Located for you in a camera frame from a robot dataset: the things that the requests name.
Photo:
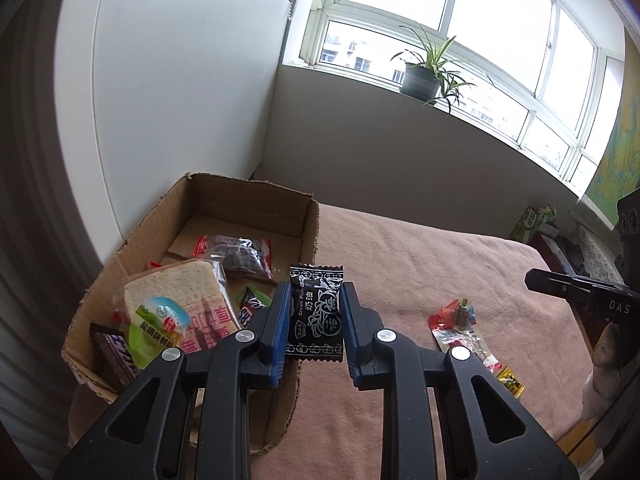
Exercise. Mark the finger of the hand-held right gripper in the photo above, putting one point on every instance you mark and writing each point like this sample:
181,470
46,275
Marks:
560,284

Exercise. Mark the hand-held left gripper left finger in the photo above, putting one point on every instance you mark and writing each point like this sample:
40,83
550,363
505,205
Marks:
279,325

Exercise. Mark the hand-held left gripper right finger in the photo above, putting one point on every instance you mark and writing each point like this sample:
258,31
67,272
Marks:
350,330

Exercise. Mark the green snack packet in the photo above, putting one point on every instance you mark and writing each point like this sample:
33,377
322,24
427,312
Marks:
257,296

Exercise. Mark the black patterned candy packet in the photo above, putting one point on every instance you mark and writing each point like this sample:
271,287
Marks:
315,315

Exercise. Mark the brownie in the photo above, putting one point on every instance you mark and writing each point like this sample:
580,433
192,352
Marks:
240,255

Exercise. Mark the sliced bread bag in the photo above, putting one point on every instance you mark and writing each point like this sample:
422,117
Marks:
200,285

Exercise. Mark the cardboard box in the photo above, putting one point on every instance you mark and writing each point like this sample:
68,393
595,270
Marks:
235,200

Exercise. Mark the dark chocolate bar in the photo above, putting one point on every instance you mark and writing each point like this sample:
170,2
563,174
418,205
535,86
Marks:
116,355

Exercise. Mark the person's right hand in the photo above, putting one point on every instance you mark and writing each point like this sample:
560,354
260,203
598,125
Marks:
606,360

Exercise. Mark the green printed box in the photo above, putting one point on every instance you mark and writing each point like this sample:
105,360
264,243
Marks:
532,222

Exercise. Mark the red and blue candy packet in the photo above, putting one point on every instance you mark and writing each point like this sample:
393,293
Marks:
452,315

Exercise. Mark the yellow snack packet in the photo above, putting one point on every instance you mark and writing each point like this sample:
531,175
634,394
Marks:
511,382

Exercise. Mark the white and red snack packet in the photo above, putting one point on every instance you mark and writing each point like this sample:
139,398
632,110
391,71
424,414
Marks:
465,347

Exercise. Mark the potted spider plant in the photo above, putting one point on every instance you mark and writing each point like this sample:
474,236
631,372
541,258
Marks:
422,77

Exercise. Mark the white cabinet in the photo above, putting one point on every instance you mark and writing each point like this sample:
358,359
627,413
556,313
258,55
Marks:
175,85

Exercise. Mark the white framed window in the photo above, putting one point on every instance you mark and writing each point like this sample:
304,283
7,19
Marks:
450,25

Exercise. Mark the wall map poster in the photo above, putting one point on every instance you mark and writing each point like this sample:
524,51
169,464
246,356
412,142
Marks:
617,150

